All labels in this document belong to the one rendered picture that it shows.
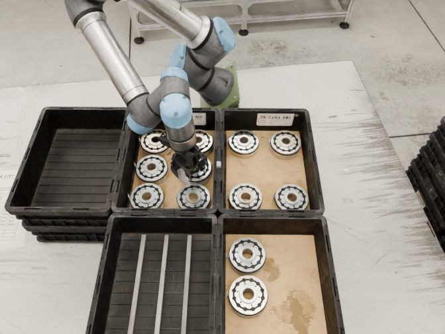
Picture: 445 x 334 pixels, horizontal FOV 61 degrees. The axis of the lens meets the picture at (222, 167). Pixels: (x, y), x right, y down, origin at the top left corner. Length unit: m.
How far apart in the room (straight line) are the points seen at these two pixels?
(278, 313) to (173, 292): 0.29
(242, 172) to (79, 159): 0.55
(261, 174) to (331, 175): 0.31
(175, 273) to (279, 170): 0.47
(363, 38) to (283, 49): 0.65
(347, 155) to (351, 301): 0.55
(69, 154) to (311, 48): 2.19
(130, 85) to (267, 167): 0.51
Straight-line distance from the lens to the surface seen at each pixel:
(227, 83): 1.44
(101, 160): 1.33
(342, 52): 3.13
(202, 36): 1.27
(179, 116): 0.90
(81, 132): 1.43
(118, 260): 1.14
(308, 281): 1.10
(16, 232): 1.45
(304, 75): 1.78
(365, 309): 1.26
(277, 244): 1.13
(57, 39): 3.38
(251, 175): 1.23
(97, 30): 1.16
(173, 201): 1.19
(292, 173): 1.25
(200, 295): 1.07
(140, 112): 1.06
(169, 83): 0.99
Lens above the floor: 1.86
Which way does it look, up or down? 55 degrees down
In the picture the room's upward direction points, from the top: straight up
